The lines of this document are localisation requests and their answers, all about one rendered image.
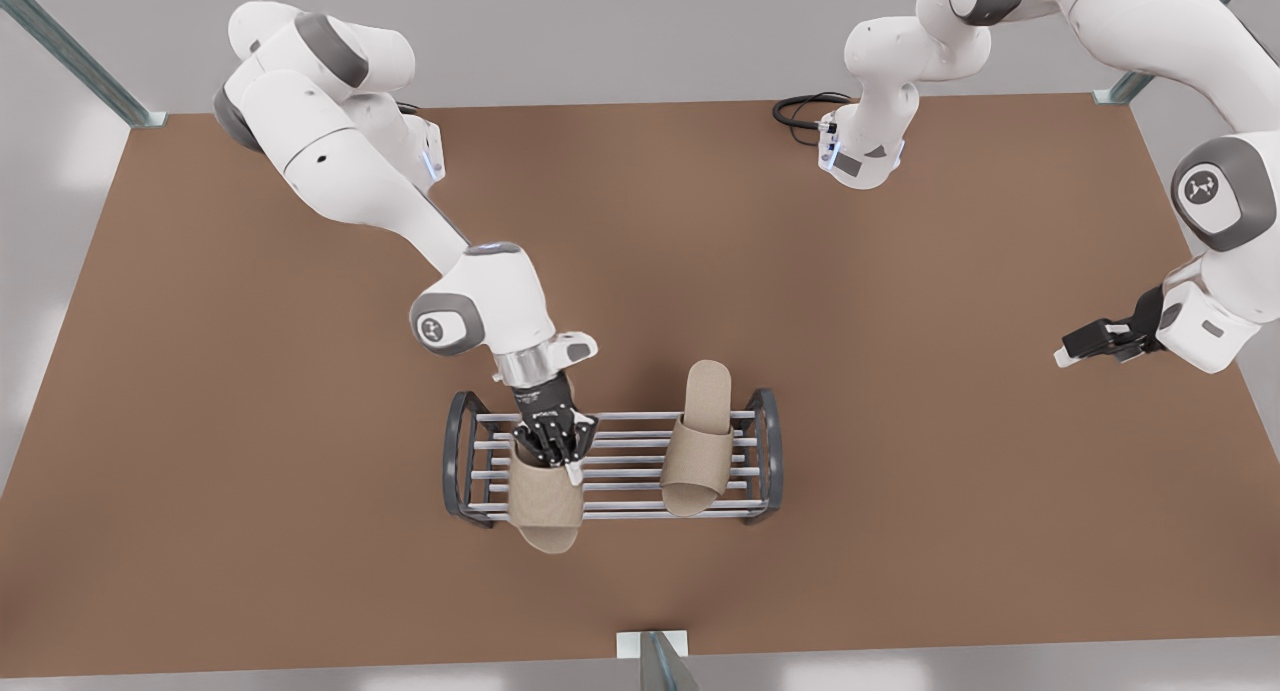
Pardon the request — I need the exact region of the beige slipper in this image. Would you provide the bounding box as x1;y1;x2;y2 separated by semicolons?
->
660;360;735;519
507;428;585;556

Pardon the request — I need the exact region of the grey metal shoe rack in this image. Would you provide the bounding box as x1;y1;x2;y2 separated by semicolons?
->
443;388;784;529

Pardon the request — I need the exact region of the silver frame post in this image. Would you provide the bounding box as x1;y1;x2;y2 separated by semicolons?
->
0;0;168;130
1092;0;1263;106
616;630;701;691

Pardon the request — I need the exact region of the black cable loop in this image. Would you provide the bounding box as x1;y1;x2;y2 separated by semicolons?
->
772;92;854;149

